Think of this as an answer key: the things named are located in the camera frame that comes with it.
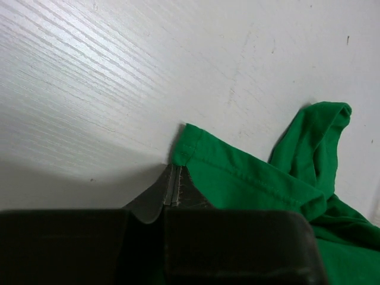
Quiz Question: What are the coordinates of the green t shirt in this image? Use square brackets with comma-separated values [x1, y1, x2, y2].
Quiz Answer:
[171, 102, 379, 284]

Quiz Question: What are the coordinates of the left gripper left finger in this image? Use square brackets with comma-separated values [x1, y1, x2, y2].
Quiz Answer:
[1, 166, 174, 284]

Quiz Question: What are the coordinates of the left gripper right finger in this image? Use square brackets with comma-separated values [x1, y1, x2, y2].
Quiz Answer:
[163, 166, 328, 284]

